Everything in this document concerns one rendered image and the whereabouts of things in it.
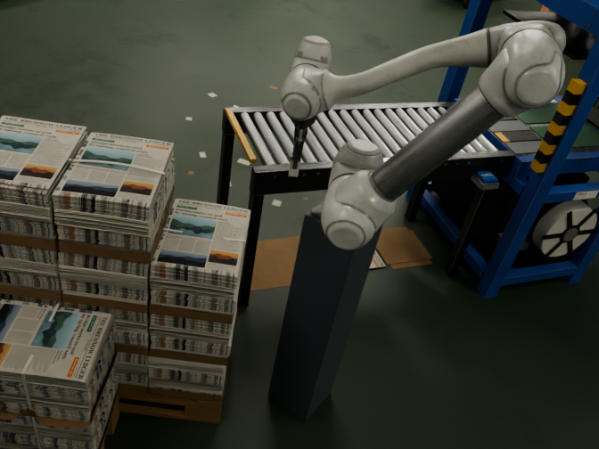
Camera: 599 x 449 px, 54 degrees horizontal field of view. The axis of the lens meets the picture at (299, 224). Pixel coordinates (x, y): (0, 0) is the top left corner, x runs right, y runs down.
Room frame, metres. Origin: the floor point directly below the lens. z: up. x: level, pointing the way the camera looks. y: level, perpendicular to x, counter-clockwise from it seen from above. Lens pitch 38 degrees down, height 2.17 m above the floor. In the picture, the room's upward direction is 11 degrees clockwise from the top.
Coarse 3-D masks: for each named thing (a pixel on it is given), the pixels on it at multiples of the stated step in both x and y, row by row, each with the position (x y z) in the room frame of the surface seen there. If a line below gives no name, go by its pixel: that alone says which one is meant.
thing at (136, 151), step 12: (84, 144) 1.61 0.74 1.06; (96, 144) 1.62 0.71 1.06; (108, 144) 1.64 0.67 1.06; (120, 144) 1.65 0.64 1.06; (132, 144) 1.66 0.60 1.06; (144, 144) 1.68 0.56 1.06; (156, 144) 1.69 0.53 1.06; (168, 144) 1.71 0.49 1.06; (84, 156) 1.55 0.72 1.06; (96, 156) 1.56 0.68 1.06; (108, 156) 1.57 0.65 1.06; (120, 156) 1.59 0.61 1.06; (132, 156) 1.60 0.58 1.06; (144, 156) 1.61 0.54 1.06; (156, 156) 1.62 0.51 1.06; (168, 156) 1.64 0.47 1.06; (168, 168) 1.65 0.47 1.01; (168, 180) 1.64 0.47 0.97; (168, 192) 1.63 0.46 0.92
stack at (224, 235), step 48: (192, 240) 1.51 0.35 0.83; (240, 240) 1.56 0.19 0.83; (48, 288) 1.33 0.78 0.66; (96, 288) 1.34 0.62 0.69; (144, 288) 1.35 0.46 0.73; (192, 288) 1.37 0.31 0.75; (144, 336) 1.36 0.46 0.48; (192, 336) 1.37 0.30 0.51; (144, 384) 1.36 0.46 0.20; (192, 384) 1.37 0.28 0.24
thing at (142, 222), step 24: (72, 168) 1.47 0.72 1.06; (72, 192) 1.35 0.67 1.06; (96, 192) 1.37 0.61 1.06; (120, 192) 1.40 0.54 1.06; (144, 192) 1.42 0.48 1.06; (72, 216) 1.33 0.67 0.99; (96, 216) 1.34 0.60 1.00; (120, 216) 1.35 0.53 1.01; (144, 216) 1.36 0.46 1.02; (72, 240) 1.33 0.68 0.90; (96, 240) 1.34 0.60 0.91; (120, 240) 1.34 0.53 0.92; (144, 240) 1.35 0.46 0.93
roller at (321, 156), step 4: (308, 128) 2.49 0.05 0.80; (308, 132) 2.45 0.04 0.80; (308, 136) 2.42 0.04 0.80; (312, 136) 2.42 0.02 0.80; (308, 140) 2.40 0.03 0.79; (312, 140) 2.39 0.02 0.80; (316, 140) 2.40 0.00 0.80; (308, 144) 2.38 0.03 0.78; (312, 144) 2.36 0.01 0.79; (316, 144) 2.35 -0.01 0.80; (312, 148) 2.34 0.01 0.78; (316, 148) 2.33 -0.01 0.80; (320, 148) 2.33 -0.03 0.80; (316, 152) 2.30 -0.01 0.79; (320, 152) 2.29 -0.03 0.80; (324, 152) 2.30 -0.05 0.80; (316, 156) 2.29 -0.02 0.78; (320, 156) 2.27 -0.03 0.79; (324, 156) 2.27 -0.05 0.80; (320, 160) 2.25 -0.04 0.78; (324, 160) 2.24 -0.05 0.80; (328, 160) 2.24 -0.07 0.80
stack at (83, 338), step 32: (0, 320) 1.21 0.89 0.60; (32, 320) 1.23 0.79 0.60; (64, 320) 1.26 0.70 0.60; (96, 320) 1.28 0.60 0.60; (0, 352) 1.09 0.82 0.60; (32, 352) 1.11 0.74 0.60; (64, 352) 1.14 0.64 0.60; (96, 352) 1.16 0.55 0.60; (0, 384) 1.03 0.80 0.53; (32, 384) 1.04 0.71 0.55; (64, 384) 1.04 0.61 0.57; (96, 384) 1.14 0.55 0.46; (64, 416) 1.05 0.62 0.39; (96, 416) 1.09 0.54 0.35; (0, 448) 1.02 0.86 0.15; (32, 448) 1.03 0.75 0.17; (64, 448) 1.04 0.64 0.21; (96, 448) 1.07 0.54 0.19
